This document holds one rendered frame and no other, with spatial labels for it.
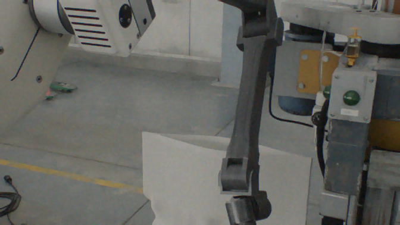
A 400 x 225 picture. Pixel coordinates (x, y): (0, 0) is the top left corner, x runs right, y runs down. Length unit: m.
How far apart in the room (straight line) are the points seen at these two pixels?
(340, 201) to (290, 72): 0.48
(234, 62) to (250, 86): 4.94
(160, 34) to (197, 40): 0.60
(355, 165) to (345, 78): 0.20
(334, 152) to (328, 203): 0.11
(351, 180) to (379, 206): 0.59
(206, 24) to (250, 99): 5.52
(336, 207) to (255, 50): 0.40
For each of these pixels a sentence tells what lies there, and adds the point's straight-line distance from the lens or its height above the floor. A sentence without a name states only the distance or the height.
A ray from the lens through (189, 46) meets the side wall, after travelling 6.69.
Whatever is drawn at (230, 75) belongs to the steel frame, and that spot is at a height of 0.14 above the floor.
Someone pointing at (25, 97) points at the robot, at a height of 1.30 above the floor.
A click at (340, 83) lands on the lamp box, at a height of 1.31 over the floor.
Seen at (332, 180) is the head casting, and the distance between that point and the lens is 0.99.
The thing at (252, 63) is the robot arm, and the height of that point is 1.30.
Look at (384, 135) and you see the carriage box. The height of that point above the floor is 1.11.
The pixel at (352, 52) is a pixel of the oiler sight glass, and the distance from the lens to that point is 0.94.
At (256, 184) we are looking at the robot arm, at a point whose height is 1.06.
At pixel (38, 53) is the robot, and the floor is 1.37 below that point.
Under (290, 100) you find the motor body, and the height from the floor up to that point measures 1.13.
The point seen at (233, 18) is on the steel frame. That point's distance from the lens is 5.91.
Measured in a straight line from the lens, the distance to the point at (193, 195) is 1.29.
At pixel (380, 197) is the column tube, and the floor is 0.83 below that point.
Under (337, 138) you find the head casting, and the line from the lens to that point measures 0.95.
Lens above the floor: 1.51
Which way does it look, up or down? 18 degrees down
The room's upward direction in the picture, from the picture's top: 2 degrees clockwise
